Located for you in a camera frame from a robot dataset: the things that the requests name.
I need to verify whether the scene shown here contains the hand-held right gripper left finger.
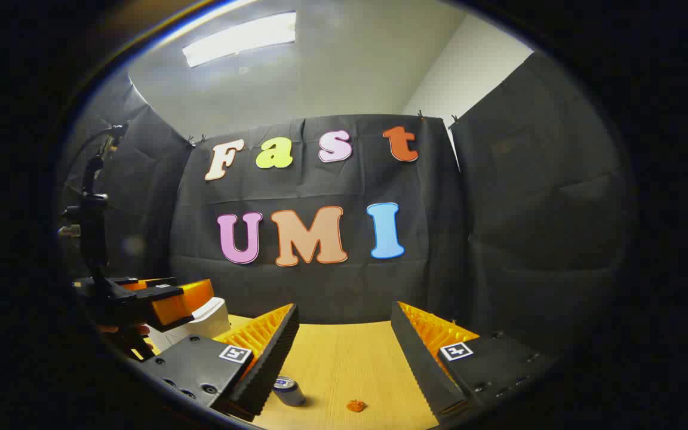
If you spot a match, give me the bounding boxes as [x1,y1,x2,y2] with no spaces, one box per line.
[132,303,300,422]

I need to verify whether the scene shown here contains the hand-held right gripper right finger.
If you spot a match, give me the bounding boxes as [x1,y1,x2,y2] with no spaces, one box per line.
[391,300,560,426]

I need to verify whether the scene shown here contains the white desktop garbage bin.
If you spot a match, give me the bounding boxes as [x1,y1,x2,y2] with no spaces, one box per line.
[147,297,231,353]

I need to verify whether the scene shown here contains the blue pop can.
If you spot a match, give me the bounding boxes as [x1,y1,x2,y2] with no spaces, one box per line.
[272,376,307,408]

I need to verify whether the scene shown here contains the wooden desktop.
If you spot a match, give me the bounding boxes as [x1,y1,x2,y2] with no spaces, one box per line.
[144,314,440,430]

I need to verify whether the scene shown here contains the ceiling light panel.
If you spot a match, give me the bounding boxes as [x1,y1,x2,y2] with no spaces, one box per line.
[182,11,298,68]

